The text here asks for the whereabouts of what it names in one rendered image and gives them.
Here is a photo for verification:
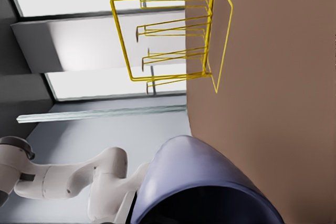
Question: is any yellow wire cup holder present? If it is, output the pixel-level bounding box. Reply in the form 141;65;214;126
110;0;234;95

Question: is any lavender blue cup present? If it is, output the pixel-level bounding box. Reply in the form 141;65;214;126
130;135;286;224

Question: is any silver frame post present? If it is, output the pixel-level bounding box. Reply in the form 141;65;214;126
16;104;187;124

